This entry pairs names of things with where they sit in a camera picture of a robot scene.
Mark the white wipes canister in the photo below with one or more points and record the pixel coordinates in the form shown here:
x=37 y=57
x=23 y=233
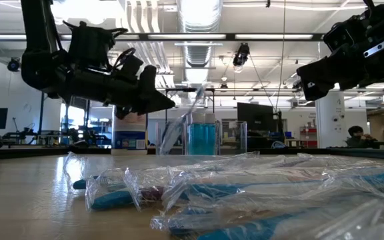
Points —
x=128 y=133

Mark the red storage shelf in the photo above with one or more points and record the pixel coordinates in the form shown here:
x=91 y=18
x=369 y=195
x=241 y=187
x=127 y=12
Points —
x=308 y=143

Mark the clear acrylic organizer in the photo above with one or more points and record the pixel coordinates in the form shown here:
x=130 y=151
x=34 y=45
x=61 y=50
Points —
x=233 y=136

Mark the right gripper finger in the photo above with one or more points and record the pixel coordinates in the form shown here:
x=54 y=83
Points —
x=322 y=78

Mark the blue white toothbrush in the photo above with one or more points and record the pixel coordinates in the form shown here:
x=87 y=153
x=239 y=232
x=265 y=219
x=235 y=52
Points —
x=85 y=184
x=245 y=230
x=212 y=191
x=175 y=131
x=112 y=200

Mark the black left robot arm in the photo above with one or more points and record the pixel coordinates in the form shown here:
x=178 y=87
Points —
x=38 y=33

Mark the silver ventilation duct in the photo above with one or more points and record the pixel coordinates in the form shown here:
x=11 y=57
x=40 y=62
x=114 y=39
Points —
x=198 y=20

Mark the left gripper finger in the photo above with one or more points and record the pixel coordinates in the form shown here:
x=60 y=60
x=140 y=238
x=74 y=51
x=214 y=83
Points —
x=160 y=104

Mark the white building pillar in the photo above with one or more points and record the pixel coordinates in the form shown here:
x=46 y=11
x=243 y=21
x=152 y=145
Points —
x=328 y=120

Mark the black round device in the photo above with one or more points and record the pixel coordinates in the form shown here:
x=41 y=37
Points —
x=13 y=65

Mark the black overhead camera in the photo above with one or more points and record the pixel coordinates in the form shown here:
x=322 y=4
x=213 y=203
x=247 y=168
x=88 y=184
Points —
x=242 y=55

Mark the large black monitor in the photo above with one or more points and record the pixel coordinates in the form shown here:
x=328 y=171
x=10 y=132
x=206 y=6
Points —
x=255 y=116

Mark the person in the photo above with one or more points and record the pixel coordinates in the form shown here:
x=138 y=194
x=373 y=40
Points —
x=357 y=140

